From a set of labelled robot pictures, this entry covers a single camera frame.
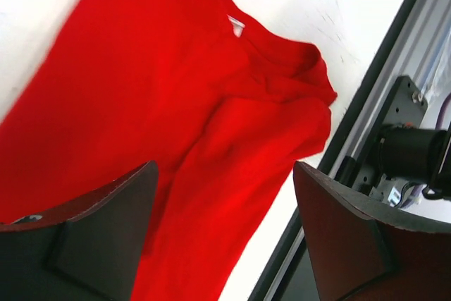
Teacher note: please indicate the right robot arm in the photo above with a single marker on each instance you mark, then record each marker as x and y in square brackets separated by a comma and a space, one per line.
[419, 156]

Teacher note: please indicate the red t shirt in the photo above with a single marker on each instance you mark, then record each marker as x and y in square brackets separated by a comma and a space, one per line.
[222, 105]

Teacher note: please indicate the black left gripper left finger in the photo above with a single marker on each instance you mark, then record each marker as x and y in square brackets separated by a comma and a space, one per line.
[86, 249]

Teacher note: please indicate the aluminium frame rail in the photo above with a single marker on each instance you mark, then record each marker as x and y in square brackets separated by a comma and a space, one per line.
[411, 47]

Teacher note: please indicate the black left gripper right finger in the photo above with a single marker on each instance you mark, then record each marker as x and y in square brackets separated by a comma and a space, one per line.
[361, 249]

